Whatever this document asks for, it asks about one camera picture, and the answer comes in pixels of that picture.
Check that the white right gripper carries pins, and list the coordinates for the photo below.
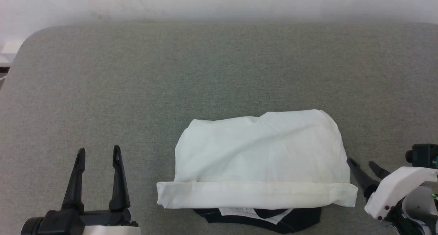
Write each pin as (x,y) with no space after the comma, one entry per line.
(393,188)

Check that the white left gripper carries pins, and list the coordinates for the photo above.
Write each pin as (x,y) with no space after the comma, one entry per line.
(109,224)

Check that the black and white t-shirt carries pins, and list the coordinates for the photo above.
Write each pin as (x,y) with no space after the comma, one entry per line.
(260,153)

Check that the grey fabric sofa cushion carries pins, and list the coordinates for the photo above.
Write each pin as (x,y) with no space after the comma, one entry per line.
(171,84)

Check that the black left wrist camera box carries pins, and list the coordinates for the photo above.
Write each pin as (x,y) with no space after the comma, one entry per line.
(61,223)

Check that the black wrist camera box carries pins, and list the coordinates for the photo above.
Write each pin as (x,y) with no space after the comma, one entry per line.
(61,223)
(424,154)

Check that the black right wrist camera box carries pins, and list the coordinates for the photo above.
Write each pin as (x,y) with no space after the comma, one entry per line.
(424,154)

